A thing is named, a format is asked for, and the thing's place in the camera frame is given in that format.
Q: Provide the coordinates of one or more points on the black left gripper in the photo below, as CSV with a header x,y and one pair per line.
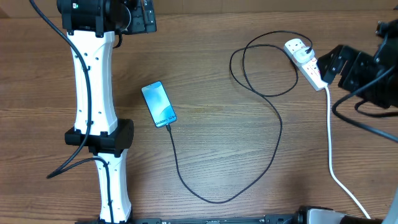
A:
x,y
140,25

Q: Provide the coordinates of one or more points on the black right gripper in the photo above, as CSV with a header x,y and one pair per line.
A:
x,y
352,71

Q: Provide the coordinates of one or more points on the Galaxy smartphone blue screen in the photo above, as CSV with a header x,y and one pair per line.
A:
x,y
158,104

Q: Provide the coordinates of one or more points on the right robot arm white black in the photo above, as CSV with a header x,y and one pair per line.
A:
x,y
381,91

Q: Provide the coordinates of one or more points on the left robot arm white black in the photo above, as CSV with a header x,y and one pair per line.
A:
x,y
95,28

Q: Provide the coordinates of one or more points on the white USB charger plug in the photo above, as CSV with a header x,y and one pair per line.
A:
x,y
303,55

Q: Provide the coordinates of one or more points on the white power strip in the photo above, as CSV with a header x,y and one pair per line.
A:
x,y
310,69

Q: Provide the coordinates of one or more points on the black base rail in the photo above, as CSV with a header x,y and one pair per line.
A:
x,y
267,219

